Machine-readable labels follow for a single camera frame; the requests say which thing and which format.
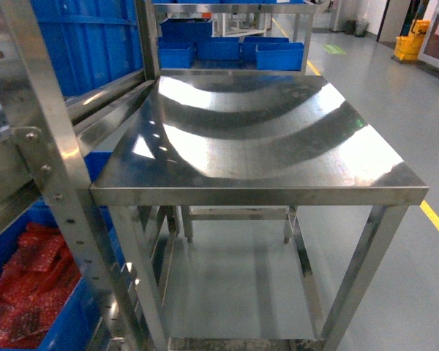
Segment stainless steel side table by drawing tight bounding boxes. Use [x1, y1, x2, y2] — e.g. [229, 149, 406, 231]
[91, 75, 428, 350]

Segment blue bin with red wrap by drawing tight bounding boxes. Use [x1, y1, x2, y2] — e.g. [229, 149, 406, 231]
[0, 151, 127, 351]

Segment yellow mop bucket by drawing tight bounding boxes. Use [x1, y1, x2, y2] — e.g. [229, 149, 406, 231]
[394, 20, 430, 62]

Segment steel shelf rack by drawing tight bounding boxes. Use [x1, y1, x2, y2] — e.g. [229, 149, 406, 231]
[0, 1, 168, 350]

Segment steel cart with bins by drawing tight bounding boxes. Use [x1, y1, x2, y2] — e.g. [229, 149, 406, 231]
[153, 1, 317, 76]

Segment red bubble wrap bags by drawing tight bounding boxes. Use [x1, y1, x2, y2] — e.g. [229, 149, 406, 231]
[0, 222, 81, 349]

